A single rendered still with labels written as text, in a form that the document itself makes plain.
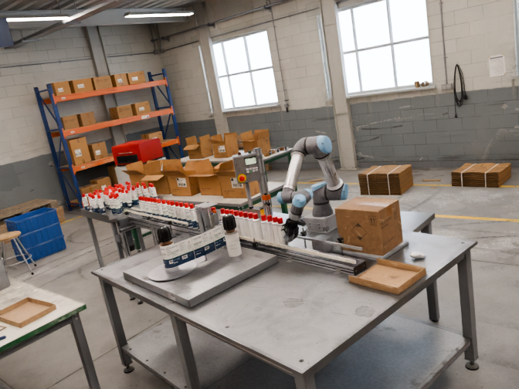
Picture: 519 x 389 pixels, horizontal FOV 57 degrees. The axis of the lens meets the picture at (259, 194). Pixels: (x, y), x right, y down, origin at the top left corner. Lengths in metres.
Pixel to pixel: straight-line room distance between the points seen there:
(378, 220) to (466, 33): 5.61
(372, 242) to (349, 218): 0.20
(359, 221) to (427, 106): 5.66
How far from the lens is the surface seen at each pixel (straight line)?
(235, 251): 2.99
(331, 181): 3.26
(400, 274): 2.66
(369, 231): 2.84
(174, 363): 3.43
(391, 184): 7.10
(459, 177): 7.24
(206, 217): 3.46
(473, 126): 8.18
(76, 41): 11.23
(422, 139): 8.50
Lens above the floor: 1.96
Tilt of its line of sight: 14 degrees down
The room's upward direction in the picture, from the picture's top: 10 degrees counter-clockwise
